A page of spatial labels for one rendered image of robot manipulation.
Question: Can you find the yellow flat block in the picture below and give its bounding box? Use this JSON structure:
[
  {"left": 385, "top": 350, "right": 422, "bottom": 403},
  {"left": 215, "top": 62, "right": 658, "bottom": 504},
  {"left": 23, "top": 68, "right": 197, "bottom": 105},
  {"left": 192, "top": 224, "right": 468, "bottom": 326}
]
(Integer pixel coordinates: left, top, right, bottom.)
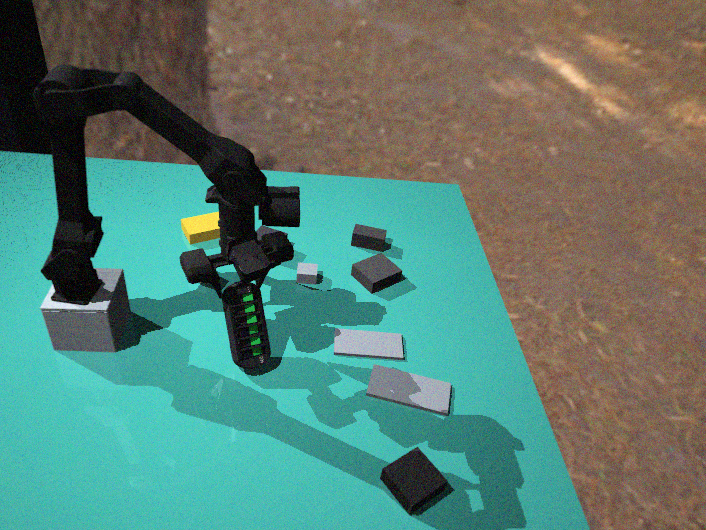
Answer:
[{"left": 181, "top": 212, "right": 220, "bottom": 244}]

